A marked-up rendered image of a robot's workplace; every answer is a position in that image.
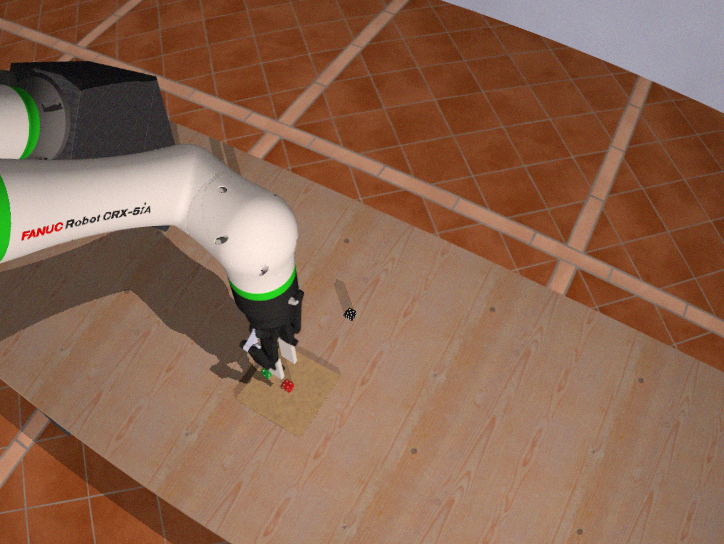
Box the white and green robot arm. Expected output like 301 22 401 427
0 70 299 320

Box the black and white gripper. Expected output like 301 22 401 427
239 289 304 380

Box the tan flat mat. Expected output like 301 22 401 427
236 342 342 438

